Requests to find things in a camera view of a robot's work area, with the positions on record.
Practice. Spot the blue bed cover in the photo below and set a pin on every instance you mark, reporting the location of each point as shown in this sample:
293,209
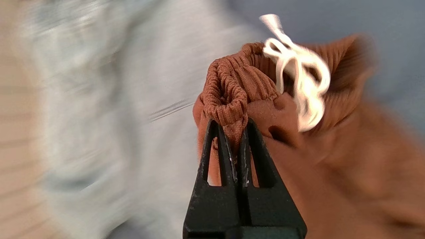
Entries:
365,20

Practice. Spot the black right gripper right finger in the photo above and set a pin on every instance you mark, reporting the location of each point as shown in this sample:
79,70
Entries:
272,209

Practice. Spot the rust brown shorts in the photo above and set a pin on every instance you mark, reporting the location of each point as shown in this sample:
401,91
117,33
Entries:
348,172

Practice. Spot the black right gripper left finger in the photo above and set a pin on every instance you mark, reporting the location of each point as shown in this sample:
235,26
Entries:
212,209

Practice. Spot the light blue denim shorts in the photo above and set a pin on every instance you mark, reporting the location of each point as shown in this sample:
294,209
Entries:
116,116

